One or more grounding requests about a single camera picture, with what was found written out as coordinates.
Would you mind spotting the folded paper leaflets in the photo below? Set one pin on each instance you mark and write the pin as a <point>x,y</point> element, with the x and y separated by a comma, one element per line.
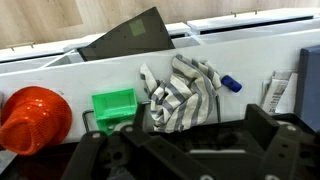
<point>280,93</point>

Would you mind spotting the orange sequin hat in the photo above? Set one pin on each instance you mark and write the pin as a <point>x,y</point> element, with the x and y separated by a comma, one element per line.
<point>33,118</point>

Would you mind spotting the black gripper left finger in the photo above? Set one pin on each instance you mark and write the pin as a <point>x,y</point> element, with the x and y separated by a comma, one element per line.
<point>143,156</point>

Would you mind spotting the green plastic box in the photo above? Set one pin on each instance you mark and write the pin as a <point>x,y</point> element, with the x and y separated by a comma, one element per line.
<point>113,108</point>

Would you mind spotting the small blue cylinder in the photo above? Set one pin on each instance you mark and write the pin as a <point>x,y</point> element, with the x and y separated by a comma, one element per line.
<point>231,84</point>

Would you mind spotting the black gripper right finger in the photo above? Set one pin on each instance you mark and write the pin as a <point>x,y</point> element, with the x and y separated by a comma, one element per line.
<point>289,152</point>

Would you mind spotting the white tv cabinet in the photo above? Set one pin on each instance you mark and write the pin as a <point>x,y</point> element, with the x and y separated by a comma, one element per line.
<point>249,56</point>

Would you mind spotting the striped grey white cloth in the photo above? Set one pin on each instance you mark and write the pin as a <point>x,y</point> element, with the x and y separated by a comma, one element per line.
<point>187,99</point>

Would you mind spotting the black tilted panel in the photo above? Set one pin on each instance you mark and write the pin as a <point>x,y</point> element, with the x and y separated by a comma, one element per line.
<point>143,33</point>

